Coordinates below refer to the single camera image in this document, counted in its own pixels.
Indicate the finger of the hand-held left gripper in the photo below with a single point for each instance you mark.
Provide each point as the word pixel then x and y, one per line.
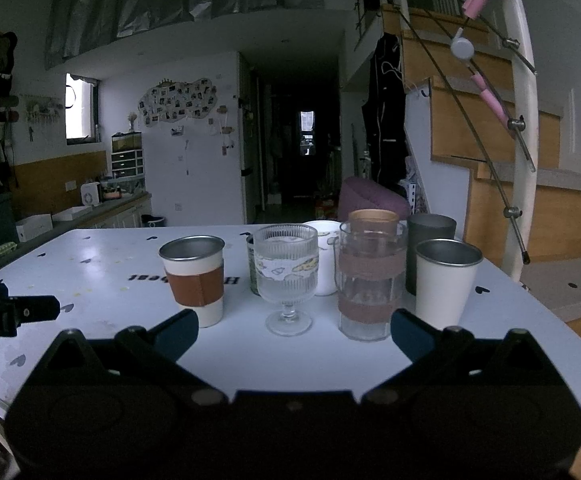
pixel 38 308

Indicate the white perforated post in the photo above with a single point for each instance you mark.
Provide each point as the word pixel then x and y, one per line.
pixel 412 199

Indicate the brown lidded cup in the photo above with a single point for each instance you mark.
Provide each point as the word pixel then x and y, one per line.
pixel 373 216

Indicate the white tray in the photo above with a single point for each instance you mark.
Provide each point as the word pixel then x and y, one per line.
pixel 72 214

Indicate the white kitchen cabinet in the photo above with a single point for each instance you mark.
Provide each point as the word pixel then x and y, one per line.
pixel 120 215

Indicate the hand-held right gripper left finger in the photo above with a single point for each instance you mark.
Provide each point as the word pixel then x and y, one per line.
pixel 178 334

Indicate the fish tank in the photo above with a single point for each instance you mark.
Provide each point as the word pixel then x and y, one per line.
pixel 126 142

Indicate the purple beanbag chair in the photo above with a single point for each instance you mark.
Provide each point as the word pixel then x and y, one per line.
pixel 370 195

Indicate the white cup with brown sleeve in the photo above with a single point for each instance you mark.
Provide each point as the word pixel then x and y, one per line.
pixel 195 285

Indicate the white countertop appliance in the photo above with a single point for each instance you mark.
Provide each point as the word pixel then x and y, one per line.
pixel 91 194

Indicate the white ceramic mug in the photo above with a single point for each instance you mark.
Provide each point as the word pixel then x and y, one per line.
pixel 326 270

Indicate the dried flower vase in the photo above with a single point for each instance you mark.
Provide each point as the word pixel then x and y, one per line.
pixel 132 122

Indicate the dark grey cup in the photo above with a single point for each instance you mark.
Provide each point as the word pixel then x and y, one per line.
pixel 430 230

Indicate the small drawer organizer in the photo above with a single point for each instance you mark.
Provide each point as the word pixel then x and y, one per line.
pixel 128 165

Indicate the black hanging coat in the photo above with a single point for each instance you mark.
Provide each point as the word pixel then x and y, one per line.
pixel 383 110

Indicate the wooden staircase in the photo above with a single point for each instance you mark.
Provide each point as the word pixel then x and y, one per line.
pixel 545 210

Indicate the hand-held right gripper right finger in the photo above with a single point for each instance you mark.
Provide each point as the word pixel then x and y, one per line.
pixel 413 335

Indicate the photo collage board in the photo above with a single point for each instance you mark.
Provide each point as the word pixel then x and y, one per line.
pixel 178 102

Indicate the white stair railing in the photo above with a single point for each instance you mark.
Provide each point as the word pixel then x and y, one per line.
pixel 520 160

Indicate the white steel cup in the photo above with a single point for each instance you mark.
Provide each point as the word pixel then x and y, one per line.
pixel 443 290

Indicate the grey bear stair mat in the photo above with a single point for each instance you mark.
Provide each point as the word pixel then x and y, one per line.
pixel 570 280

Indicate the black basket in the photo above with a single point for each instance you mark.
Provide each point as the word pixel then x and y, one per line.
pixel 153 221

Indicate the ribbed glass goblet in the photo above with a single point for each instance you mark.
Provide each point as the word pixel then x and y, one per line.
pixel 285 260

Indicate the window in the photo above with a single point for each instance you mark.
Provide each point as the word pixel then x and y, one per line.
pixel 80 110

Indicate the round white disc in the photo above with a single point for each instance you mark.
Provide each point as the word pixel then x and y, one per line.
pixel 462 48

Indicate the glass tumbler with brown bands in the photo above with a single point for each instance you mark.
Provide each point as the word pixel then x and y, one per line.
pixel 370 265

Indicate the white cardboard box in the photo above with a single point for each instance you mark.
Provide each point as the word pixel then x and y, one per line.
pixel 34 227

